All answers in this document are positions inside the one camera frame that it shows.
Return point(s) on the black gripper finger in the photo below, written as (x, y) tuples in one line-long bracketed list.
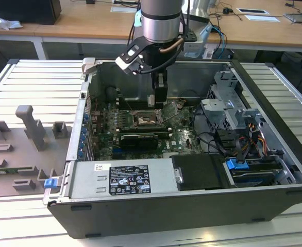
[(161, 96)]

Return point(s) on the small square CPU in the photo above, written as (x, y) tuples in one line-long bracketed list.
[(151, 101)]

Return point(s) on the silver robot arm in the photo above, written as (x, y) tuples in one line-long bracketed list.
[(160, 23)]

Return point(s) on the CPU socket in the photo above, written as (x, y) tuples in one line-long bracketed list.
[(151, 121)]

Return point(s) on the black RAM slot bank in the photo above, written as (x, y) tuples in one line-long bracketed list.
[(143, 130), (135, 104)]

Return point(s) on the green motherboard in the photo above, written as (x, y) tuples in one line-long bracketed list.
[(182, 136)]

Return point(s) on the pale blue teach pendant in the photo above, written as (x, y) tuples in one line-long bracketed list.
[(201, 33)]

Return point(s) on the black graphics card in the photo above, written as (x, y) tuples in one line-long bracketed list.
[(138, 141)]

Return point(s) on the silver metal drive cage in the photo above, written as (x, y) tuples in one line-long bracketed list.
[(218, 108)]

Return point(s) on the long wooden desk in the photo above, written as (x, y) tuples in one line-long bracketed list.
[(89, 23)]

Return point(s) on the small black power adapter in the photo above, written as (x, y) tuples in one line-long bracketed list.
[(227, 10)]

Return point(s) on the black plastic shroud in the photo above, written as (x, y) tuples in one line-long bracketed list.
[(200, 172)]

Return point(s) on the hard disk in blue carrier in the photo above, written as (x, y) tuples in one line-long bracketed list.
[(234, 164)]

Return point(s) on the white paper sheet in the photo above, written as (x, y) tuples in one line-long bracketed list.
[(263, 18)]

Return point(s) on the silver power supply unit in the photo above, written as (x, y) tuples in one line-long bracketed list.
[(84, 177)]

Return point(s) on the black open PC case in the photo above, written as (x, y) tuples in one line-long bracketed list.
[(140, 218)]

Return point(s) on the small blue case clip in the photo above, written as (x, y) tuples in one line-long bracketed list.
[(50, 184)]

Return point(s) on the large black box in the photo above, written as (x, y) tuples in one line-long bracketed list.
[(24, 10)]

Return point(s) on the crumpled white paper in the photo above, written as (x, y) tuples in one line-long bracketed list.
[(8, 23)]

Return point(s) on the grey parts rack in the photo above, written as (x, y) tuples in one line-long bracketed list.
[(12, 154)]

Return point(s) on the green RAM stick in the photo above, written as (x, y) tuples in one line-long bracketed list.
[(1, 169)]

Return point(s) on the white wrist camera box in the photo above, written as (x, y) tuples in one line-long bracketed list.
[(126, 63)]

